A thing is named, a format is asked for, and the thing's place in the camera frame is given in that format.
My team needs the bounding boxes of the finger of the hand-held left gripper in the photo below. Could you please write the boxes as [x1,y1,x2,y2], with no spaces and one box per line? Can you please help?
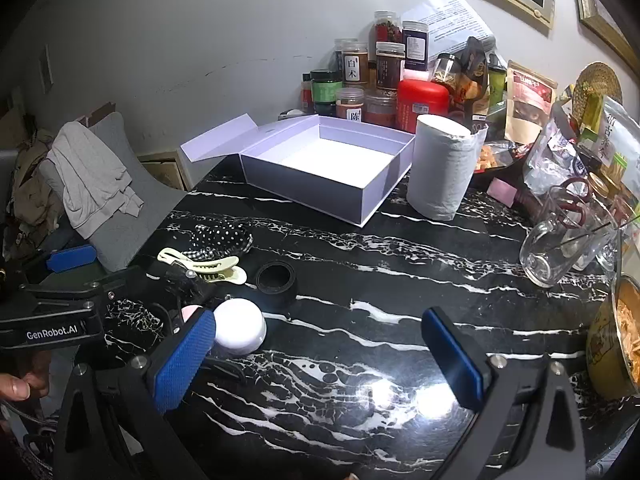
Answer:
[20,244,108,293]
[82,265,173,328]

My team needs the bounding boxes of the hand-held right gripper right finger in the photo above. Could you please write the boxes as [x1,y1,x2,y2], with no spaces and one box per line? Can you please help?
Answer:
[421,306,587,480]

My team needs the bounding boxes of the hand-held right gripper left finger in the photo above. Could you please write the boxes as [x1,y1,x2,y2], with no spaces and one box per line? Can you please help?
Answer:
[52,307,218,480]

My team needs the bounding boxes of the black bow hair clip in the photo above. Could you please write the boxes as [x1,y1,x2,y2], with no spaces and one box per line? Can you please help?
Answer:
[162,260,217,309]

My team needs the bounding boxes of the white round case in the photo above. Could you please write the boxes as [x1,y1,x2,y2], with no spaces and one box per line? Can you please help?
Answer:
[212,298,267,356]

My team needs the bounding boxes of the black white gingham scrunchie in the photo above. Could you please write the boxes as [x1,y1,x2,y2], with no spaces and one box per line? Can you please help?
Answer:
[181,245,226,266]

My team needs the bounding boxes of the cream hair claw clip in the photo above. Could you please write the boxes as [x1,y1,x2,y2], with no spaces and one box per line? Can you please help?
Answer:
[157,247,248,286]

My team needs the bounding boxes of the black polka dot hair clip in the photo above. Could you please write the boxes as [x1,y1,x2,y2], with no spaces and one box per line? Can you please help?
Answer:
[189,218,253,261]

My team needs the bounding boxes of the black tape roll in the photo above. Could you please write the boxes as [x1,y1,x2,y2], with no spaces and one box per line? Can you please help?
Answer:
[255,261,298,306]

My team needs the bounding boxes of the lavender gift box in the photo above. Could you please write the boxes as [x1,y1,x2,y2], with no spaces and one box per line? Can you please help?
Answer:
[180,114,417,228]

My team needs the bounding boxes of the person's left hand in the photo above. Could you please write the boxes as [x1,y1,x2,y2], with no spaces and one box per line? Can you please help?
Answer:
[0,349,51,403]

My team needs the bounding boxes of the grey chair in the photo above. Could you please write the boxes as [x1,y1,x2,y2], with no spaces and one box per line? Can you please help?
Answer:
[40,112,188,271]

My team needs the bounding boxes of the light grey garment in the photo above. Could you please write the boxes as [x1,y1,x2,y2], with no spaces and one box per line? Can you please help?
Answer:
[47,121,146,241]

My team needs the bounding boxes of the pile of brown clothes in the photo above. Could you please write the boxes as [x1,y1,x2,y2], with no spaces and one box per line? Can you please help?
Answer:
[10,130,66,241]

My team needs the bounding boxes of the cardboard box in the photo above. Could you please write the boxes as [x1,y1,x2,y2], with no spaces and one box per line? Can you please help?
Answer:
[137,152,188,191]

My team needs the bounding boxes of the clear drinking glass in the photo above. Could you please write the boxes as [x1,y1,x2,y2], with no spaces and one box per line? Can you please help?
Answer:
[520,185,618,288]

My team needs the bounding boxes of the bowl of noodles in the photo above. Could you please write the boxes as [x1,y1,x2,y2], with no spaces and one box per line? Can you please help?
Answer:
[586,272,640,401]

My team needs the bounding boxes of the pink sticky note pad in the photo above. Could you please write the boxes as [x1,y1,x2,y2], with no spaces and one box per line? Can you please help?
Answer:
[489,177,521,206]

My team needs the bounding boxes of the red scissors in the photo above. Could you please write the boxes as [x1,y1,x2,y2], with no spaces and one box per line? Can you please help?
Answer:
[555,175,593,226]

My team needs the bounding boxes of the clear silver plastic bag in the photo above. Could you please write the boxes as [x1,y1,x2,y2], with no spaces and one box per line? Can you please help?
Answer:
[522,110,596,196]

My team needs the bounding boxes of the red canister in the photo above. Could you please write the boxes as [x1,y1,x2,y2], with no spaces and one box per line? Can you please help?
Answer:
[396,79,451,135]

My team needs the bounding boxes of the jar with brown label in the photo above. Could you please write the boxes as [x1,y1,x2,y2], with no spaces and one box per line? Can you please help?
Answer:
[364,90,398,128]

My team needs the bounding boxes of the red brown snack pouch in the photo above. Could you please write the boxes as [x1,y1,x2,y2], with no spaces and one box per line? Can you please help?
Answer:
[504,60,558,145]

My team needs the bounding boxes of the jar of orange peel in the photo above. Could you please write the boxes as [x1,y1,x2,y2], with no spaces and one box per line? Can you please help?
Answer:
[335,87,366,122]

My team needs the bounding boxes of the black jar with green label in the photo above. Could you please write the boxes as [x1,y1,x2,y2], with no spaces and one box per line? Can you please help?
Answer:
[310,69,344,103]

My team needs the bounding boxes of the white green snack bag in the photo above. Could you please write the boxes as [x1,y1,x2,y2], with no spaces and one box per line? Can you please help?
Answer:
[597,95,640,171]

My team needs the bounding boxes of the black snack bag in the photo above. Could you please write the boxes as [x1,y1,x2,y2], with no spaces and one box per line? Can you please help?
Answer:
[450,36,493,121]

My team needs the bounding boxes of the glass jar with black lid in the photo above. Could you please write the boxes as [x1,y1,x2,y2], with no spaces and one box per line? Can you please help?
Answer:
[431,52,458,86]

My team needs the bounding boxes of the jar with white label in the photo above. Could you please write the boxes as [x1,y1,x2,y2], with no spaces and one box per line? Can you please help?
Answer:
[342,41,371,88]

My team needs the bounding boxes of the woven straw hat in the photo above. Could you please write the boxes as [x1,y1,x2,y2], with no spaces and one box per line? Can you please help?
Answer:
[572,61,623,121]

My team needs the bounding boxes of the clear jar with dark label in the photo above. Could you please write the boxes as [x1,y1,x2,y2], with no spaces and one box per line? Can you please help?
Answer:
[401,20,431,72]

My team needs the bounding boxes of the tall jar of dried flowers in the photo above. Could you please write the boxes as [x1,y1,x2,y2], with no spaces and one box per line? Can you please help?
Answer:
[370,10,403,66]

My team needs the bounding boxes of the printed paper sheet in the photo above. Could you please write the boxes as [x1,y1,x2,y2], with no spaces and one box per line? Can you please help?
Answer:
[401,0,496,46]

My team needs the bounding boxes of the large gold picture frame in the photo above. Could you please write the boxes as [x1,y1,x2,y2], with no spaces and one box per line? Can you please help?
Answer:
[570,0,640,76]

